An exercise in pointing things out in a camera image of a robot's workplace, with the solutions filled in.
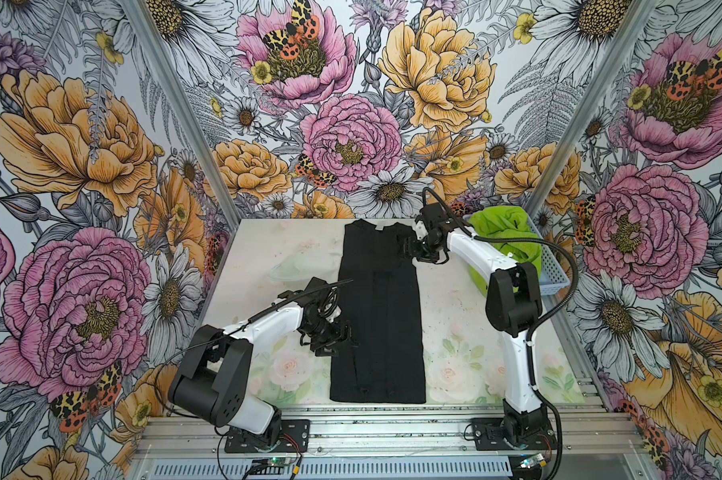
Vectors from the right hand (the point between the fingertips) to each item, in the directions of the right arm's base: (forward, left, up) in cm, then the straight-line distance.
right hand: (410, 262), depth 99 cm
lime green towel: (+17, -37, 0) cm, 41 cm away
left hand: (-29, +20, -3) cm, 36 cm away
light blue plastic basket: (-3, -48, -5) cm, 48 cm away
